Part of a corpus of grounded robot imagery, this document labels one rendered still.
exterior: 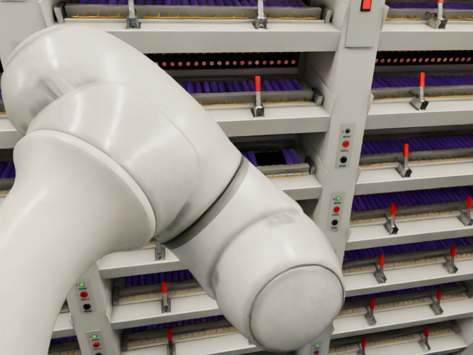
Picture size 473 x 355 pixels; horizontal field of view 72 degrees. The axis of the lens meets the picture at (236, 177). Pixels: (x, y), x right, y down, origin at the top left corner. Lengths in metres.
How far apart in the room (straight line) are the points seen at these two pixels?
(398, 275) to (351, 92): 0.68
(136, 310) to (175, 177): 0.89
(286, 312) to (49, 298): 0.14
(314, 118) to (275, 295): 0.65
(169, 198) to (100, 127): 0.06
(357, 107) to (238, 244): 0.69
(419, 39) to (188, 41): 0.54
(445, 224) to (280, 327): 1.06
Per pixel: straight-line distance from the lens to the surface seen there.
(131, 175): 0.20
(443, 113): 1.03
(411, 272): 1.31
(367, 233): 1.09
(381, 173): 1.02
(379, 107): 0.95
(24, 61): 0.25
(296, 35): 0.79
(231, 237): 0.24
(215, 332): 1.23
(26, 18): 0.79
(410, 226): 1.18
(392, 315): 1.41
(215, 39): 0.75
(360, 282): 1.21
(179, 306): 1.07
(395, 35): 0.90
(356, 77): 0.86
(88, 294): 1.02
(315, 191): 0.92
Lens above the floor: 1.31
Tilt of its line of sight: 24 degrees down
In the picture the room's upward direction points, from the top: straight up
